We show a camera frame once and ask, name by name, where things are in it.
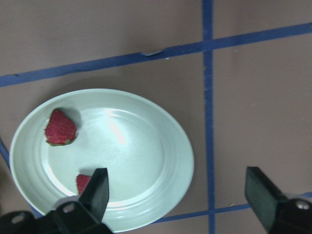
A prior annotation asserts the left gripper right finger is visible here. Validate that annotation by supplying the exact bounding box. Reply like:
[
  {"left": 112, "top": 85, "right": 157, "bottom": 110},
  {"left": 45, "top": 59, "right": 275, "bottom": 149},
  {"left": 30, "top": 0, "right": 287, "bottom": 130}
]
[{"left": 245, "top": 167, "right": 312, "bottom": 234}]

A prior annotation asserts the red strawberry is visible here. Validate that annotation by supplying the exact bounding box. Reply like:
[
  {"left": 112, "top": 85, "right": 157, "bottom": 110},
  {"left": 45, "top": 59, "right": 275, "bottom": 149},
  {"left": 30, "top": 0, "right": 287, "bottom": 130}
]
[
  {"left": 76, "top": 174, "right": 91, "bottom": 195},
  {"left": 44, "top": 109, "right": 77, "bottom": 146}
]

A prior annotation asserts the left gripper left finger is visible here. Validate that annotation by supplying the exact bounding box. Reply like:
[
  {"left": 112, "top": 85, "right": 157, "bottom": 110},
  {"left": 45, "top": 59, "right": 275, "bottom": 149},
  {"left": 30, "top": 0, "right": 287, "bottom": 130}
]
[{"left": 0, "top": 168, "right": 112, "bottom": 234}]

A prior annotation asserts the light green plate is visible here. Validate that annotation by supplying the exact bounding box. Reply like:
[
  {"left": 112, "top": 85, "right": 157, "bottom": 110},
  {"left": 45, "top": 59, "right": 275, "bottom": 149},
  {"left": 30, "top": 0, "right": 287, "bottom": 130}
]
[{"left": 9, "top": 89, "right": 194, "bottom": 233}]

